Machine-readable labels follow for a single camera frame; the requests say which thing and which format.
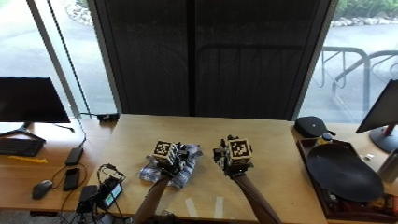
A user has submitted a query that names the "person's right hand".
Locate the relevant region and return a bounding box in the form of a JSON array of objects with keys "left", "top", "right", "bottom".
[{"left": 213, "top": 134, "right": 254, "bottom": 179}]

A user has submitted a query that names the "person's left hand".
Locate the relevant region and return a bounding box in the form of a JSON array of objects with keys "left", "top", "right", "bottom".
[{"left": 159, "top": 142, "right": 193, "bottom": 179}]

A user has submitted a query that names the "white marker cube left glove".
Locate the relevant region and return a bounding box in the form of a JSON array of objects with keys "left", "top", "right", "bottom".
[{"left": 150, "top": 140, "right": 179, "bottom": 167}]

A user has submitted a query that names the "white marker cube glove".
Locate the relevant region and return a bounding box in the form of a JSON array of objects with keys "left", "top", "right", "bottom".
[
  {"left": 150, "top": 140, "right": 179, "bottom": 167},
  {"left": 226, "top": 138, "right": 254, "bottom": 167}
]

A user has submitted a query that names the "white marker cube right glove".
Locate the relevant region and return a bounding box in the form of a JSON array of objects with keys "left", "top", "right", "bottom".
[{"left": 226, "top": 138, "right": 254, "bottom": 167}]

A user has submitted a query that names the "clear tape strip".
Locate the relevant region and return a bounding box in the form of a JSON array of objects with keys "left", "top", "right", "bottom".
[
  {"left": 213, "top": 196, "right": 224, "bottom": 219},
  {"left": 183, "top": 197, "right": 199, "bottom": 218}
]

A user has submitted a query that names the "black connector hub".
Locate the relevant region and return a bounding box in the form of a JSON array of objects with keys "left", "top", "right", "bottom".
[{"left": 95, "top": 113, "right": 121, "bottom": 123}]

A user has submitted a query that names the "black device with lit screen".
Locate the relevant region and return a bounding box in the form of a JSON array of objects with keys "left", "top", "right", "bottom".
[{"left": 95, "top": 176, "right": 123, "bottom": 211}]

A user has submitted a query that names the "black zip case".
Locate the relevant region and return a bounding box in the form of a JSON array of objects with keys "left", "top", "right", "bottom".
[{"left": 294, "top": 116, "right": 336, "bottom": 139}]

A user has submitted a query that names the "dark bottle with yellow label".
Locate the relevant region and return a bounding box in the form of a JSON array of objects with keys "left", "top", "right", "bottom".
[{"left": 316, "top": 133, "right": 334, "bottom": 146}]

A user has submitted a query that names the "black power adapter brick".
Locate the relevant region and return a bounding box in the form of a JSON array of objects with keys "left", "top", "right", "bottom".
[{"left": 63, "top": 147, "right": 85, "bottom": 166}]

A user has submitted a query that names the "small black box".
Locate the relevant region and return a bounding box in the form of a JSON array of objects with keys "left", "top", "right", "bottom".
[{"left": 75, "top": 185, "right": 99, "bottom": 215}]

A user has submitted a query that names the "dark window blind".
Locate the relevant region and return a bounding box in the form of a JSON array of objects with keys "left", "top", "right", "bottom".
[{"left": 86, "top": 0, "right": 339, "bottom": 121}]

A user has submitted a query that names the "black oval plate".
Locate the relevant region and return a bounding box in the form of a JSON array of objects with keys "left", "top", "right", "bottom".
[{"left": 306, "top": 143, "right": 386, "bottom": 203}]

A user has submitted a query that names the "dark wooden tray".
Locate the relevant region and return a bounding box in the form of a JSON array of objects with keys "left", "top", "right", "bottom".
[{"left": 295, "top": 136, "right": 398, "bottom": 223}]

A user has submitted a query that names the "black computer mouse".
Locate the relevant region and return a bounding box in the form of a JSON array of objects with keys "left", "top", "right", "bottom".
[{"left": 30, "top": 179, "right": 54, "bottom": 201}]

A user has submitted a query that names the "yellow flat strip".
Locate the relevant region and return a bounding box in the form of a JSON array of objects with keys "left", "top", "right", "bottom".
[{"left": 8, "top": 155, "right": 49, "bottom": 164}]

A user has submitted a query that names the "black keyboard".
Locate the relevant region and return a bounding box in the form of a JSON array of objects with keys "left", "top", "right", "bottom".
[{"left": 0, "top": 137, "right": 46, "bottom": 158}]

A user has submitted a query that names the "metal bicycle rack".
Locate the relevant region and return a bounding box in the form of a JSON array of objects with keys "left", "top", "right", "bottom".
[{"left": 311, "top": 46, "right": 398, "bottom": 123}]

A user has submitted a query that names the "black computer monitor with stand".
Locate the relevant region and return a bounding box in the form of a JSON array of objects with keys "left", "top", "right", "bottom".
[{"left": 0, "top": 77, "right": 71, "bottom": 143}]

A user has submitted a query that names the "tilted monitor on round stand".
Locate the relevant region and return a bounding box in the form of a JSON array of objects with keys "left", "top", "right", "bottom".
[{"left": 354, "top": 78, "right": 398, "bottom": 153}]

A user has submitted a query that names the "orange snack packet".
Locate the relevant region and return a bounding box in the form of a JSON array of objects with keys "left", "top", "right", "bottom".
[{"left": 366, "top": 193, "right": 398, "bottom": 213}]

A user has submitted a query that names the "black cable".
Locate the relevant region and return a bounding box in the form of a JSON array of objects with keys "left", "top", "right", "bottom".
[{"left": 51, "top": 112, "right": 99, "bottom": 148}]

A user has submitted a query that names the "blind pull cord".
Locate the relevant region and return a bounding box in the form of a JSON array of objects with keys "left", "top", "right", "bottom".
[{"left": 46, "top": 0, "right": 93, "bottom": 117}]

